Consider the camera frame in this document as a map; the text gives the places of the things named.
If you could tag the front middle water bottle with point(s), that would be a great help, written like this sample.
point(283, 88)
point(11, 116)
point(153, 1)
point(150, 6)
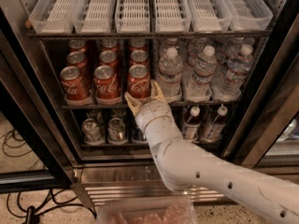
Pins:
point(202, 73)

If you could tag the clear top tray far right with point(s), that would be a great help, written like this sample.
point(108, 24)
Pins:
point(249, 15)

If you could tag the front left water bottle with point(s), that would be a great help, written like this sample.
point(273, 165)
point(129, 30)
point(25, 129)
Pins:
point(170, 68)

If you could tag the stainless fridge bottom grille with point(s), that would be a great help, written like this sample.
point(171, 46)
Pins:
point(99, 184)

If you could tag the front right water bottle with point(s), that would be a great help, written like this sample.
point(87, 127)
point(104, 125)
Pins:
point(237, 69)

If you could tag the clear plastic container foreground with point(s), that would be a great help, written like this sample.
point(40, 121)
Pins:
point(153, 210)

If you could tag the silver can bottom left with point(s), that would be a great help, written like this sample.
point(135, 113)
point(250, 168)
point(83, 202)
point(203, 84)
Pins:
point(91, 130)

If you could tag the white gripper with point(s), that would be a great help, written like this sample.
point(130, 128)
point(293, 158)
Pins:
point(149, 112)

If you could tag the second row middle coke can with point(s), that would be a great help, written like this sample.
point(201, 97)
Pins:
point(109, 57)

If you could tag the second row coke can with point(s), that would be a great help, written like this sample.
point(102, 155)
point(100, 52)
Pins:
point(109, 57)
point(139, 57)
point(80, 60)

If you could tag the fridge door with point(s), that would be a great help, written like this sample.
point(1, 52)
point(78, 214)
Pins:
point(259, 142)
point(21, 111)

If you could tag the fridge door left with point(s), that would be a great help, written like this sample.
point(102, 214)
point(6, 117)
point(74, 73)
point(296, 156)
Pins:
point(21, 111)

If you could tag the water bottle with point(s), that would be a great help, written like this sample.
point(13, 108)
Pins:
point(202, 73)
point(237, 69)
point(170, 68)

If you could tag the second row right coke can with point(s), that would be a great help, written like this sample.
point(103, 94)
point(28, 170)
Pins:
point(139, 57)

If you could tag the brown drink bottle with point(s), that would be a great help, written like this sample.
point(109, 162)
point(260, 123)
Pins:
point(214, 125)
point(191, 122)

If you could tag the silver can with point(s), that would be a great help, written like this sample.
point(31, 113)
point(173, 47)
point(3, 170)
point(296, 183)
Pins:
point(91, 130)
point(116, 130)

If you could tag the fridge door right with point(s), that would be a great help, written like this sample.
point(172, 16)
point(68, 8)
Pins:
point(259, 142)

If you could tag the clear top tray far left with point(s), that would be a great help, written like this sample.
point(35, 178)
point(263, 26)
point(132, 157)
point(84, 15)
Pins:
point(53, 16)

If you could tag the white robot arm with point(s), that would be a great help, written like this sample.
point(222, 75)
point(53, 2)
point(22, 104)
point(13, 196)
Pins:
point(182, 164)

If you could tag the brown drink bottle left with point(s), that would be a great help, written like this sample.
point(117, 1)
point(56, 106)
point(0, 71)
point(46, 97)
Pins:
point(191, 122)

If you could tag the clear tray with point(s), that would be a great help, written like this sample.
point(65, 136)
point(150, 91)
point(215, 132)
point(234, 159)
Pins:
point(53, 16)
point(132, 16)
point(209, 15)
point(249, 15)
point(171, 16)
point(93, 16)

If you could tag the second row left coke can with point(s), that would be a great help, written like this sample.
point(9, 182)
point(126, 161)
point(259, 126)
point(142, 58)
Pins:
point(80, 60)

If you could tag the brown drink bottle right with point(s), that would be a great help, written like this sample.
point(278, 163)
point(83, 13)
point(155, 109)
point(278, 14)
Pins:
point(214, 125)

